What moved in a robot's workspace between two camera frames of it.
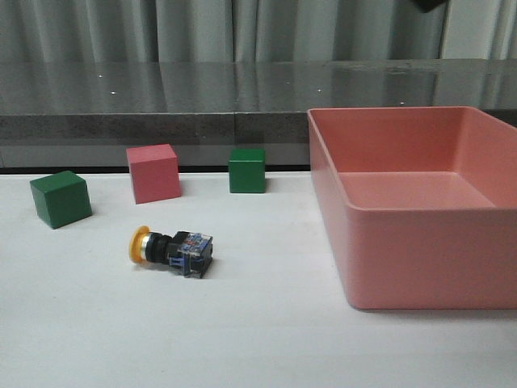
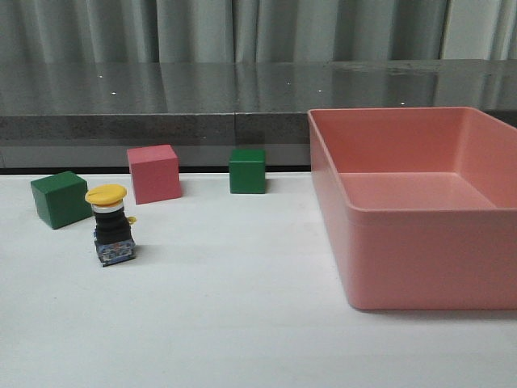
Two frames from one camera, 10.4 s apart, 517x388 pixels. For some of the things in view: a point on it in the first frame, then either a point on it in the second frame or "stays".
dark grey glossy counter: x=84 y=115 stays
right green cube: x=247 y=170 stays
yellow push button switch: x=190 y=253 -> x=113 y=238
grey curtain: x=237 y=31 stays
